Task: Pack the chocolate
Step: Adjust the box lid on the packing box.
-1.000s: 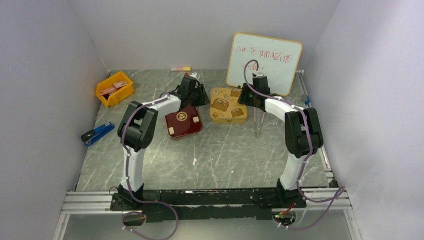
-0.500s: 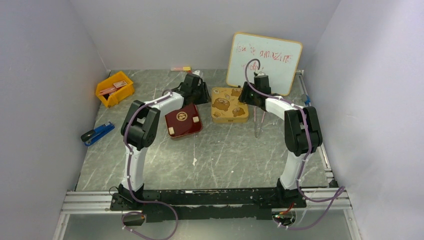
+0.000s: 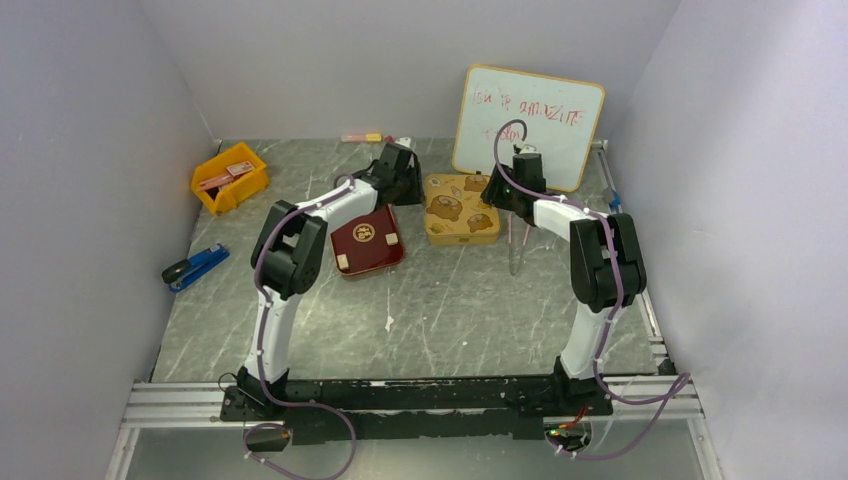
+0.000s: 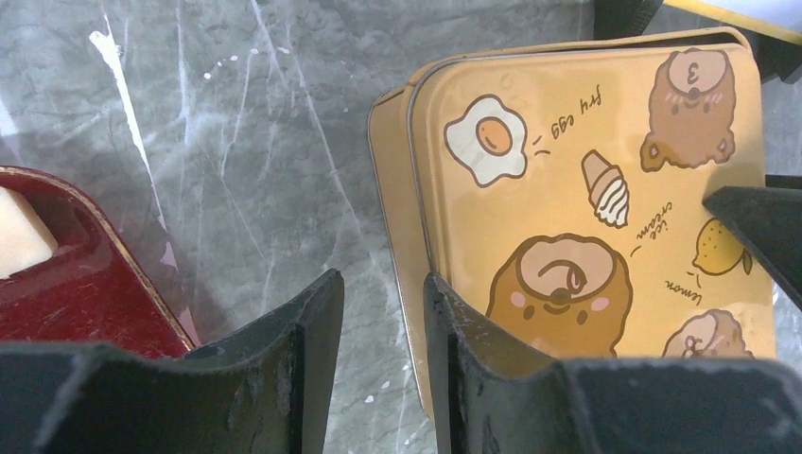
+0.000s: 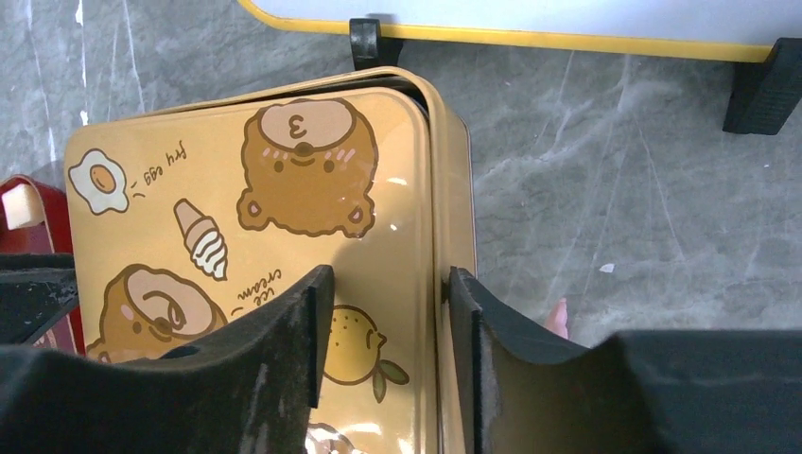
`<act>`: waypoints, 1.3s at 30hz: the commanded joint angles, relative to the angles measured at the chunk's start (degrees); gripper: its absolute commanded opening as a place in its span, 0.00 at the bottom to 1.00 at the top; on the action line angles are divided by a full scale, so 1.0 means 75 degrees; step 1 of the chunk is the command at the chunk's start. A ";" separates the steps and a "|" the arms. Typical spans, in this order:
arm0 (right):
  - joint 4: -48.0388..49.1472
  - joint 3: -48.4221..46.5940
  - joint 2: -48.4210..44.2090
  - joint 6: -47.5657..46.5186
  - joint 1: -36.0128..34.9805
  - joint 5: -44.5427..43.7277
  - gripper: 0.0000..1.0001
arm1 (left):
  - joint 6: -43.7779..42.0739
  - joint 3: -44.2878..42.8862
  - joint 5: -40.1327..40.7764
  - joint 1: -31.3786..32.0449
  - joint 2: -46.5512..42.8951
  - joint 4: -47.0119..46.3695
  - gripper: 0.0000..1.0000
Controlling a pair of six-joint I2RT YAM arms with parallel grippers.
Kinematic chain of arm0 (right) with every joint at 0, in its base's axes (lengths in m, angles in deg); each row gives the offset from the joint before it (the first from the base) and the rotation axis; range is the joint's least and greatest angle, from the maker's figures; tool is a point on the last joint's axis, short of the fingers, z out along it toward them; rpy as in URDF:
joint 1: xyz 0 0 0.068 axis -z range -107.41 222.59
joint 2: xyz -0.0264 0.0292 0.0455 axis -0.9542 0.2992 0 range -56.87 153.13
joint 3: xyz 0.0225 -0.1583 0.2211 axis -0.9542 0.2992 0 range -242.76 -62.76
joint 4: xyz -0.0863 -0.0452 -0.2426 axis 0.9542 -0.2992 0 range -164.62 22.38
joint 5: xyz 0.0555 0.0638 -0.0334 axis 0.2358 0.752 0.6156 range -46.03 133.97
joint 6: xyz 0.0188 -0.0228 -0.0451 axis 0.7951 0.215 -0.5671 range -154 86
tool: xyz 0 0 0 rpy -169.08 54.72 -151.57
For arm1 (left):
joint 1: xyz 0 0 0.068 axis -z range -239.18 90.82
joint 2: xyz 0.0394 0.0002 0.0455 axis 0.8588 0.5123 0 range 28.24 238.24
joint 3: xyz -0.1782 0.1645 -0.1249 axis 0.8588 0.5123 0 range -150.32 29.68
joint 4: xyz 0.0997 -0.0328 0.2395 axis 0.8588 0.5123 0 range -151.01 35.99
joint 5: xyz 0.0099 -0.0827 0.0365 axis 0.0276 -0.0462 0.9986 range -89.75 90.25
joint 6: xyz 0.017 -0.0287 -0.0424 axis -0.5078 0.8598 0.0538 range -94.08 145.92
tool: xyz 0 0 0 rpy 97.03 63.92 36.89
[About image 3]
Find pink metal tweezers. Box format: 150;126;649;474
506;213;531;276

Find silver box lid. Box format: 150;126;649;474
423;174;501;234

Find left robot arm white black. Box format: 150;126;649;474
236;137;423;420

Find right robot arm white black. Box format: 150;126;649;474
483;153;647;415

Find gold chocolate box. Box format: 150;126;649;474
426;229;500;246

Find square chocolate tray corner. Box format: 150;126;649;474
336;255;350;271

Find yellow pink eraser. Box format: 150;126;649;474
340;133;383;143

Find red rectangular tray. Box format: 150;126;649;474
330;206;406;276

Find yellow plastic bin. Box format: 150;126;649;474
190;142;270;215

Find pink box in bin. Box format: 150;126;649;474
197;161;255;191

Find blue black stapler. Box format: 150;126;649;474
161;243;230;293

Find whiteboard with yellow frame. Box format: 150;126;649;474
452;65;605;192

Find blue clip on rail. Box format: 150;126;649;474
604;187;621;213

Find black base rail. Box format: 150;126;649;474
219;373;613;444

